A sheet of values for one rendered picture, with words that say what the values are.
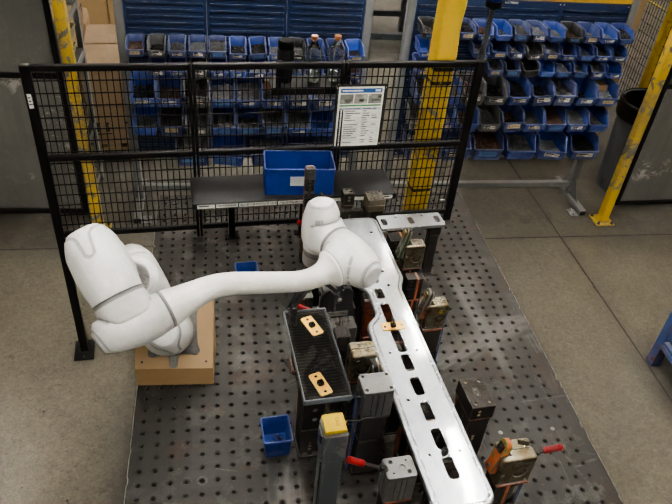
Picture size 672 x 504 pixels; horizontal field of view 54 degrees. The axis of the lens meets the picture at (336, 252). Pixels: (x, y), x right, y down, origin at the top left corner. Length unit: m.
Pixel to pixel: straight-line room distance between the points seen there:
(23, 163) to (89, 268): 2.72
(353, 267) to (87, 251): 0.64
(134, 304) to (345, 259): 0.53
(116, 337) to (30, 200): 2.90
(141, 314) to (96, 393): 1.87
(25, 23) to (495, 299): 2.73
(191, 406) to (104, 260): 0.95
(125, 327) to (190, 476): 0.79
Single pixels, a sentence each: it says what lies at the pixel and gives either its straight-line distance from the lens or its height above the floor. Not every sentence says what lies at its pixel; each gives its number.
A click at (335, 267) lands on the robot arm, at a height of 1.56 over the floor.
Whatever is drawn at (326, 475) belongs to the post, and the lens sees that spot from 2.00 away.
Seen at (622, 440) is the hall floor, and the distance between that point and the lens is 3.69.
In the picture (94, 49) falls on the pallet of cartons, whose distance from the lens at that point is 5.19.
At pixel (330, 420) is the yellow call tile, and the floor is 1.16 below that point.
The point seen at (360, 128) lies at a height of 1.24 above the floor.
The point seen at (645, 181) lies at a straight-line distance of 5.18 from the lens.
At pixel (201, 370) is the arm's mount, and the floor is 0.78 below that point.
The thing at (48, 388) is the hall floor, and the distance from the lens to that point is 3.60.
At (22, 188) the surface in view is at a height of 0.32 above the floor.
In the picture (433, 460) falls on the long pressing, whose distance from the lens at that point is 2.02.
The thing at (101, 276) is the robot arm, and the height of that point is 1.57.
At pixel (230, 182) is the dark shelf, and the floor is 1.03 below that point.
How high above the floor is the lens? 2.62
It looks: 38 degrees down
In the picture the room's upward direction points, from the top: 6 degrees clockwise
